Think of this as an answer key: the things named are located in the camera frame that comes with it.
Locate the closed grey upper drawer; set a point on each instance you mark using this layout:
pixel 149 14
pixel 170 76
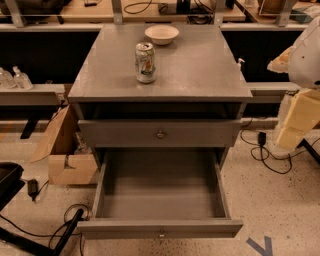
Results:
pixel 151 133

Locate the clear sanitizer bottle right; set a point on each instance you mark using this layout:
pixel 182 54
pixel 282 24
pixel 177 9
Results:
pixel 22 80

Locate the open grey lower drawer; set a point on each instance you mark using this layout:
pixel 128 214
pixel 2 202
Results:
pixel 160 194

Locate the clear sanitizer bottle left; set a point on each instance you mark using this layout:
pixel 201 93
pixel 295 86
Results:
pixel 6 79

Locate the silver 7up soda can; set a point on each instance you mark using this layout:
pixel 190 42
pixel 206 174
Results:
pixel 145 62

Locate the brown cardboard box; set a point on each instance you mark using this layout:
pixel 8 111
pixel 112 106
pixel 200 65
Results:
pixel 66 164

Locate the small white pump bottle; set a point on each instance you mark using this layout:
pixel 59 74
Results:
pixel 241 64

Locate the grey wooden drawer cabinet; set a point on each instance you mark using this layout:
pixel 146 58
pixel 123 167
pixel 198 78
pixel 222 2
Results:
pixel 197 78

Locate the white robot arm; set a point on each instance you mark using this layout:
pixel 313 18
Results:
pixel 304 61

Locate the white ceramic bowl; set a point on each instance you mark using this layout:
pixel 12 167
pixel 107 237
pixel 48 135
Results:
pixel 162 34

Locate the black power adapter right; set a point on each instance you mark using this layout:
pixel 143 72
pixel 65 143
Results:
pixel 261 138

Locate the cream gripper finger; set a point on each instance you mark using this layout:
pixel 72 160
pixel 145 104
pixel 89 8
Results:
pixel 281 63
pixel 297 115

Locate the clear sanitizer bottle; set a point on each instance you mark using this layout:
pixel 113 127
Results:
pixel 6 79
pixel 22 80

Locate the black power adapter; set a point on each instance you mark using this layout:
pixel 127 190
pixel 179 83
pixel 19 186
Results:
pixel 261 138
pixel 32 188

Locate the black power adapter left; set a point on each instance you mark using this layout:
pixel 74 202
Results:
pixel 32 188

